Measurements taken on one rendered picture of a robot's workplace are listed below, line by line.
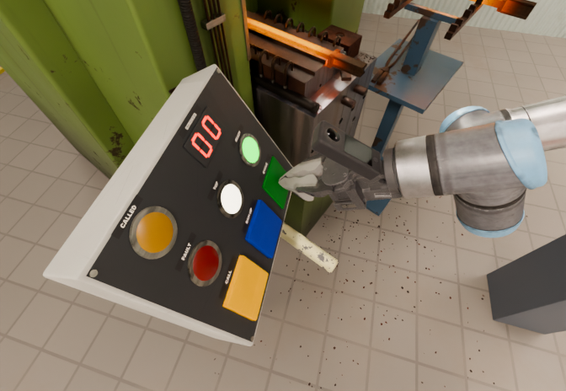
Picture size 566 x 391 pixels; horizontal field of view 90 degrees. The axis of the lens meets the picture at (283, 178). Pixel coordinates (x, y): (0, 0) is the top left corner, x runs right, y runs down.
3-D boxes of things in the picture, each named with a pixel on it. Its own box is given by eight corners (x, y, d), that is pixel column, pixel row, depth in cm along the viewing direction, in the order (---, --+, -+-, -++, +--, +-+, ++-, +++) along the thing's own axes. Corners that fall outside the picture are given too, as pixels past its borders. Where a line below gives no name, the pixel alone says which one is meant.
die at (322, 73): (339, 70, 91) (344, 45, 84) (303, 102, 82) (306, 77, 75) (243, 29, 106) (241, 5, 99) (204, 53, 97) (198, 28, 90)
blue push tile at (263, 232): (283, 220, 53) (261, 199, 48) (273, 259, 48) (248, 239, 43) (275, 221, 54) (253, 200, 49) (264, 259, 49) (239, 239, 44)
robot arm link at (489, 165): (548, 204, 36) (561, 156, 29) (438, 211, 42) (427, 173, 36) (529, 148, 41) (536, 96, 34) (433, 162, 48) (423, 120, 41)
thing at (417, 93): (461, 66, 122) (463, 61, 120) (422, 114, 104) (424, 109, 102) (397, 42, 133) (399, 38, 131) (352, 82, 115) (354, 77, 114)
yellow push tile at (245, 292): (269, 273, 47) (243, 254, 42) (257, 321, 43) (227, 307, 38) (260, 272, 48) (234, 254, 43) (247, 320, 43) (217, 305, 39)
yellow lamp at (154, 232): (185, 232, 34) (174, 216, 30) (153, 263, 31) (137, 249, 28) (169, 218, 35) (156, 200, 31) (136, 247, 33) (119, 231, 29)
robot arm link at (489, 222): (509, 182, 51) (511, 137, 43) (531, 241, 45) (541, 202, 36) (450, 190, 56) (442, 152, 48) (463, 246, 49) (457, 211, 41)
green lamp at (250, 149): (266, 154, 50) (265, 137, 47) (248, 170, 48) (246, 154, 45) (253, 146, 51) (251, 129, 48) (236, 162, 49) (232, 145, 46)
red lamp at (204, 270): (229, 261, 39) (224, 250, 35) (204, 289, 37) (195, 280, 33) (213, 249, 40) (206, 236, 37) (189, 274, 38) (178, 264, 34)
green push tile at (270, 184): (292, 178, 59) (274, 155, 54) (283, 209, 54) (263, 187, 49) (284, 179, 60) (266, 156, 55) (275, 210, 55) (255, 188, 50)
